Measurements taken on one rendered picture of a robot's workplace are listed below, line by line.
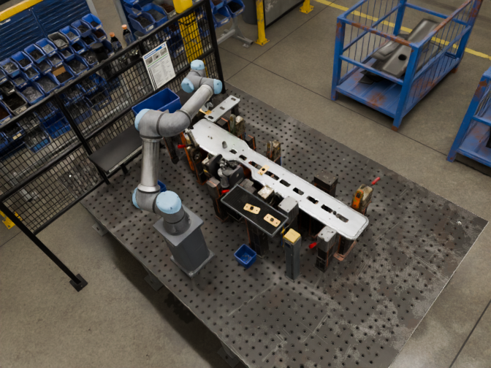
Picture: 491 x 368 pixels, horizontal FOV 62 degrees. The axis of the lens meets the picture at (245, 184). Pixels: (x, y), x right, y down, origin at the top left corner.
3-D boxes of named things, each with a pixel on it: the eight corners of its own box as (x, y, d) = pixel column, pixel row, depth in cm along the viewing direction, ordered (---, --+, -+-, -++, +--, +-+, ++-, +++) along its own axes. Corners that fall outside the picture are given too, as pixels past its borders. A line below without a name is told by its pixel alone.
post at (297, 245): (302, 274, 241) (302, 236, 206) (294, 283, 238) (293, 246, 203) (291, 266, 244) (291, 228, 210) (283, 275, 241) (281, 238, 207)
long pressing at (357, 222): (373, 217, 227) (374, 215, 225) (351, 244, 217) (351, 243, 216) (203, 117, 292) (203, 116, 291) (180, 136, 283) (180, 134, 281)
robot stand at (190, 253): (191, 279, 246) (175, 246, 215) (169, 258, 256) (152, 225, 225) (215, 255, 254) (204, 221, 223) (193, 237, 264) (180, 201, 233)
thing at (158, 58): (177, 76, 299) (166, 39, 275) (153, 93, 290) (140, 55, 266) (174, 75, 300) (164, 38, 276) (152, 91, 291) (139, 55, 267)
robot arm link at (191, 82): (196, 84, 217) (205, 72, 223) (178, 81, 220) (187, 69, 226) (199, 96, 223) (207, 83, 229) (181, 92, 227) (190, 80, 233)
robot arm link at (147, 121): (153, 217, 210) (158, 114, 191) (129, 210, 215) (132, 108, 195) (166, 209, 221) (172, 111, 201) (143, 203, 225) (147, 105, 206)
